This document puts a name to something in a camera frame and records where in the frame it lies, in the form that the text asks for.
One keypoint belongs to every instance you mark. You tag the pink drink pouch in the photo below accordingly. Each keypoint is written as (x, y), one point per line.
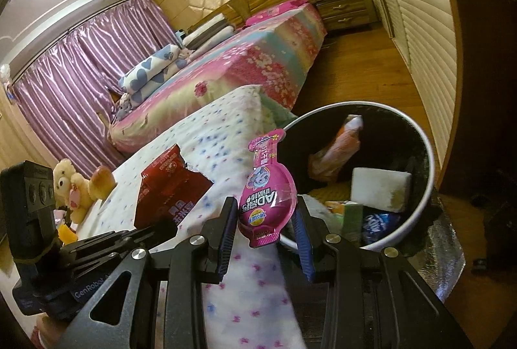
(269, 197)

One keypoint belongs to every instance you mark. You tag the cream teddy bear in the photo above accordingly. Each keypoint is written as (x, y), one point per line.
(72, 190)

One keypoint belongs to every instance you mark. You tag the orange yellow cup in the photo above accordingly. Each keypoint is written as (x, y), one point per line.
(66, 235)

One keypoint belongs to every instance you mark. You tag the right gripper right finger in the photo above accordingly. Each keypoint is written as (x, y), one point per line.
(375, 299)

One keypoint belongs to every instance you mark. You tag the pink pillow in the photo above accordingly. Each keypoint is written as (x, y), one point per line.
(274, 11)

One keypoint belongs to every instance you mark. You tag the large bed colourful sheet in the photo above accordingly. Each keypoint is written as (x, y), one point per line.
(276, 53)

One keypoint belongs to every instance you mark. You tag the purple satin curtain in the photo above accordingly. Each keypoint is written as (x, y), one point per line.
(66, 91)

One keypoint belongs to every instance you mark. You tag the green milk carton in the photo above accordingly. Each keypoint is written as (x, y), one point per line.
(349, 215)

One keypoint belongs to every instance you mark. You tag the person's left hand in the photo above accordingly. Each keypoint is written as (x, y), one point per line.
(47, 332)

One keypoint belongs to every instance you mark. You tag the blue plastic wrapper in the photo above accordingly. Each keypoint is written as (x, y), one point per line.
(377, 225)

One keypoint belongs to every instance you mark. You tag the red snack bag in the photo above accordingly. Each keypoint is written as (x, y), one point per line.
(168, 190)

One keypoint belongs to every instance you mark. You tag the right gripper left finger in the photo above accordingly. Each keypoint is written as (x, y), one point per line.
(150, 294)

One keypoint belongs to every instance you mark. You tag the white round trash bin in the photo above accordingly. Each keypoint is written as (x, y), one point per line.
(389, 168)

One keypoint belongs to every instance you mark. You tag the striped stacked pillows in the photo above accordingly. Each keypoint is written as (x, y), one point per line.
(205, 32)

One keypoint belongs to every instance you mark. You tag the white foam block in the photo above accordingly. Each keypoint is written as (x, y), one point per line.
(384, 190)

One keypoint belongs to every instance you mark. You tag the orange plastic bag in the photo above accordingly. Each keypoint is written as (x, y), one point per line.
(325, 165)

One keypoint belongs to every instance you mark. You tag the white floral spotted blanket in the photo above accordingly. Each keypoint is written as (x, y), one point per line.
(250, 308)

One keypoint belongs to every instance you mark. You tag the wooden nightstand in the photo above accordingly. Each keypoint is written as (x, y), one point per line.
(343, 14)

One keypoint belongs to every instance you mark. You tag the yellow foam fruit net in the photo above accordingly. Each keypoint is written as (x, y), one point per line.
(332, 192)

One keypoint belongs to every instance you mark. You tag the orange plush toy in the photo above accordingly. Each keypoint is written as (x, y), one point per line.
(102, 183)

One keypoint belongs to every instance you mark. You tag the blue heart folded quilt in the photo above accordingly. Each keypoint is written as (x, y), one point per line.
(152, 72)

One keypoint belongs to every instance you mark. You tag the louvered wardrobe doors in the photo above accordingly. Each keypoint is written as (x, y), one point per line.
(423, 31)

